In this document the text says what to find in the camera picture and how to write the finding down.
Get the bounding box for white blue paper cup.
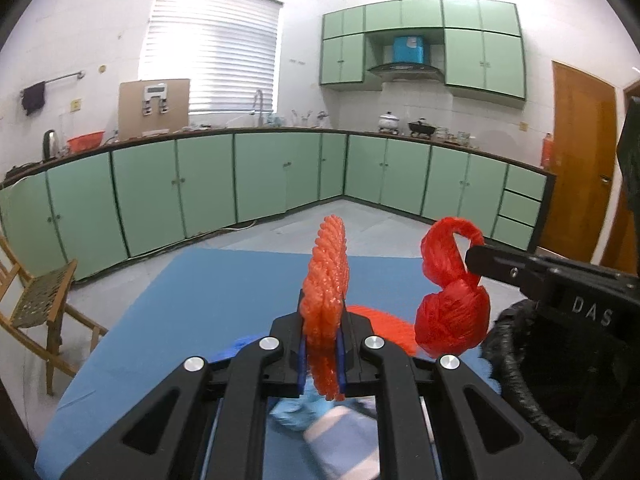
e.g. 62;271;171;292
303;405;381;480

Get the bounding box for white window blind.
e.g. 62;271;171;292
139;0;282;114

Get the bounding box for range hood with blue film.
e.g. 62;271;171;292
368;36;445;82

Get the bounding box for orange foam net on table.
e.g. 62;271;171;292
347;306;419;356

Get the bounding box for red fire extinguisher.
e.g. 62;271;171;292
540;132;554;169

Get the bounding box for black wok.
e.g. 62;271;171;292
408;118;436;139

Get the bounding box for kitchen faucet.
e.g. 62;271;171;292
253;89;264;127

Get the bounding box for wall towel bar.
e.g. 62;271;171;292
42;70;86;84

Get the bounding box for red plastic basin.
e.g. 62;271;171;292
67;130;105;154

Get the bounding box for blue plastic bag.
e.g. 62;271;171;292
213;335;262;362

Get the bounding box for blue table mat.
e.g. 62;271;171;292
34;246;501;480

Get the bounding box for green lower kitchen cabinets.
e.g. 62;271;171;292
1;129;555;280

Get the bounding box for dark hanging towel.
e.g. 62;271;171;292
21;81;47;116

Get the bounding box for green upper wall cabinets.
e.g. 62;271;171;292
319;0;527;107

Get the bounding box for steel kettle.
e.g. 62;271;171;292
42;129;61;162

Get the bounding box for brown wooden door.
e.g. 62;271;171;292
540;62;617;262

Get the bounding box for cardboard box with water purifier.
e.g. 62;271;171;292
117;79;190;141

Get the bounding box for wooden chair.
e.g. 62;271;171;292
1;235;108;396

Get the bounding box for orange foam fruit net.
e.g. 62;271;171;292
299;214;349;401

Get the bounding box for black trash bag bin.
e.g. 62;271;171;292
480;299;639;479

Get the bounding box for white cooking pot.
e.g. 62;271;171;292
378;112;399;134

